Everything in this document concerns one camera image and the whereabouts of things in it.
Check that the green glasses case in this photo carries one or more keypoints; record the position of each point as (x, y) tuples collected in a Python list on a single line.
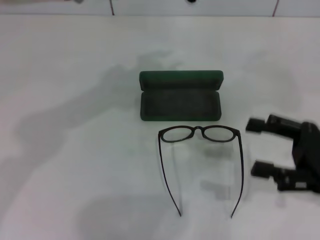
[(180, 105)]

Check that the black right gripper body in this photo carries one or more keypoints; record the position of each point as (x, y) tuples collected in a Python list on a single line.
[(310, 155)]

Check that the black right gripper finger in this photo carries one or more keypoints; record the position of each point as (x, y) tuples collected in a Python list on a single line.
[(262, 168), (256, 124)]

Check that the black glasses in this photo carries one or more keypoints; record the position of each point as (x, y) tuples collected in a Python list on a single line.
[(198, 128)]

